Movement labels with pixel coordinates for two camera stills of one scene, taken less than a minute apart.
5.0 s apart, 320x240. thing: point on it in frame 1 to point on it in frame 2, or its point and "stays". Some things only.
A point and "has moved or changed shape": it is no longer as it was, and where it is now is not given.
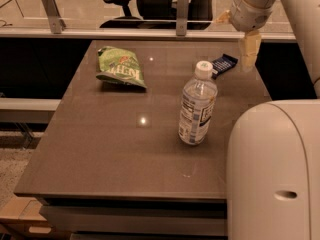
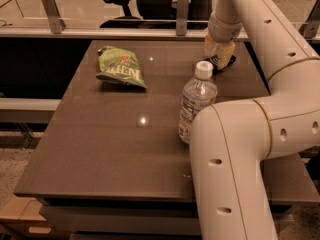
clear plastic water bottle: (197, 105) stays
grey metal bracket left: (57, 24) stays
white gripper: (247, 16) to (222, 31)
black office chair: (157, 7) stays
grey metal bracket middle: (182, 12) stays
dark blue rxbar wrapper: (222, 64) has moved or changed shape
